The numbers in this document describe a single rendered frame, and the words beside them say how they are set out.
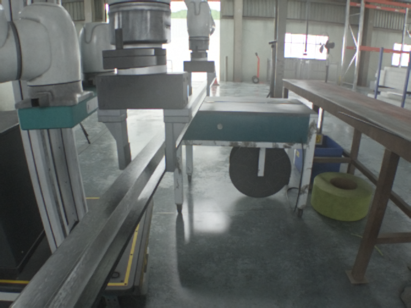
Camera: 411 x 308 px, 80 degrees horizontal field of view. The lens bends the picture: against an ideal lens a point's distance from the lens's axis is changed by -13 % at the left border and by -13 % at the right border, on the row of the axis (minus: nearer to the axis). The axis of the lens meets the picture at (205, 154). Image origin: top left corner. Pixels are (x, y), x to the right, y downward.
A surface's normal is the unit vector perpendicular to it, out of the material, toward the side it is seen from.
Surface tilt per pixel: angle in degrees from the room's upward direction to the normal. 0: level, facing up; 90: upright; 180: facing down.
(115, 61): 90
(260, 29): 90
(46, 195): 90
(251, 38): 90
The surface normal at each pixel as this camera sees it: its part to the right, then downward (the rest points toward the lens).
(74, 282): 0.96, -0.22
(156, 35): 0.66, 0.26
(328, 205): -0.74, 0.23
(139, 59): 0.89, 0.16
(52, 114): 0.09, 0.34
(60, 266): 0.00, -0.94
